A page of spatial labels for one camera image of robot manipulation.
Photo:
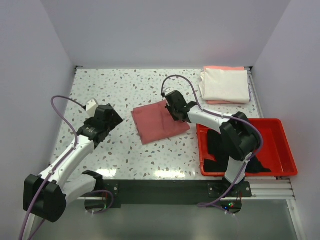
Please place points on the aluminium front rail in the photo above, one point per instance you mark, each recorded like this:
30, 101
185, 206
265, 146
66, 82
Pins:
260, 189

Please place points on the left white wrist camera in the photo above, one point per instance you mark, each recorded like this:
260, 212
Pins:
91, 106

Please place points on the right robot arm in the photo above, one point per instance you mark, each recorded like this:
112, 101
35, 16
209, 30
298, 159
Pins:
239, 139

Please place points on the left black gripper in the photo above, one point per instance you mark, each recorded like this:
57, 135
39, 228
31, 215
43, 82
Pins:
115, 120

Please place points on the red plastic bin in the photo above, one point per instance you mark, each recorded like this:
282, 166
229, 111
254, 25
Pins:
275, 154

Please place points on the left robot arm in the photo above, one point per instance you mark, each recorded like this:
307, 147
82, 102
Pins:
47, 195

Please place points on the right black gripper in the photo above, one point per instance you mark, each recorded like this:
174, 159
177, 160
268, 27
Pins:
175, 118

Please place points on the folded white t shirt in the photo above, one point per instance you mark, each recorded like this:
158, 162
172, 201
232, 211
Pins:
225, 85

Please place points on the folded light pink shirt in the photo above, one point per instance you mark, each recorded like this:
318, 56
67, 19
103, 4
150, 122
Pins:
224, 68

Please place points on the black clothes in bin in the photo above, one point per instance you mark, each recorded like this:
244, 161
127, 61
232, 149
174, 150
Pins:
221, 158

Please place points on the pink polo shirt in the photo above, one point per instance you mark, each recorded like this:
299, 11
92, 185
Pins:
155, 123

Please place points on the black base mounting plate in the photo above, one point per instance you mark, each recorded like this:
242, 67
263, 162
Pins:
100, 201

